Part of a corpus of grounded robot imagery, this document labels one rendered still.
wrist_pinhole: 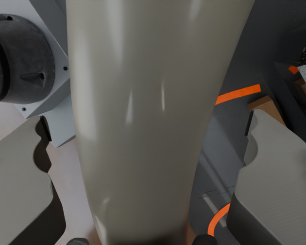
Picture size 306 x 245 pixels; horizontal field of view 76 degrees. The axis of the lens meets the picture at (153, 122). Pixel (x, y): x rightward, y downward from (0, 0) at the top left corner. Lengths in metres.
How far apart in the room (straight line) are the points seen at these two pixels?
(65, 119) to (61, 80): 0.18
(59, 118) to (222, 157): 1.10
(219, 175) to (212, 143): 0.25
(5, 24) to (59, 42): 0.09
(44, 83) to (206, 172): 1.26
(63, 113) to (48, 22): 0.25
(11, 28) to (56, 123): 0.29
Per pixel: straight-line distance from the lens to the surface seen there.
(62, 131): 0.66
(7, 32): 0.47
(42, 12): 0.52
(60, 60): 0.47
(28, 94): 0.49
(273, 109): 1.22
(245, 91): 1.29
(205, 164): 1.48
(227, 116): 1.33
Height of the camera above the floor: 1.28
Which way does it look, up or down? 63 degrees down
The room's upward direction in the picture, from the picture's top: 136 degrees counter-clockwise
